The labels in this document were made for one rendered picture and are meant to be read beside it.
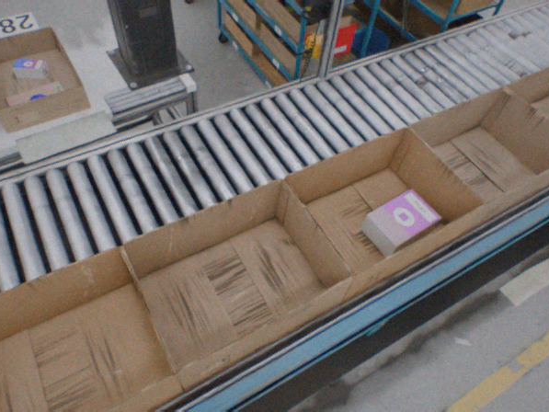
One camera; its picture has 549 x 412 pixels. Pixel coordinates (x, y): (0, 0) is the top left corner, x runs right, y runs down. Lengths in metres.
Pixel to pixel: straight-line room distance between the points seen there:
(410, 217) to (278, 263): 0.36
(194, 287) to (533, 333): 1.71
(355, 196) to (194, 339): 0.58
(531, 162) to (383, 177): 0.47
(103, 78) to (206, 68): 1.34
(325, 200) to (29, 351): 0.78
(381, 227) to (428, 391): 1.07
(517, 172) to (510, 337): 1.00
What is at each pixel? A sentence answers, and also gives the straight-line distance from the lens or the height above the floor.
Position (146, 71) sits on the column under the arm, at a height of 0.78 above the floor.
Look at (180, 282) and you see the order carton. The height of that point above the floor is 0.89.
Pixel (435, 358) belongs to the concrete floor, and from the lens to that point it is 2.07.
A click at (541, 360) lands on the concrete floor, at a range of 2.30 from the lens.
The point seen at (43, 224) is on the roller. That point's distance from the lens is 1.39.
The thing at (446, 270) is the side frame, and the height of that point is 0.91.
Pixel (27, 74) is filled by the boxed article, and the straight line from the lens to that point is 1.84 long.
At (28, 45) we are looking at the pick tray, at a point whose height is 0.80.
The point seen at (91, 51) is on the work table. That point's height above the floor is 0.75.
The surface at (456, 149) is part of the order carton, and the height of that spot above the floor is 0.88.
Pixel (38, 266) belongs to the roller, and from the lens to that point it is 1.32.
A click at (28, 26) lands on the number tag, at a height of 0.86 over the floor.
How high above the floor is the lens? 1.82
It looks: 55 degrees down
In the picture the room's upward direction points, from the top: 7 degrees clockwise
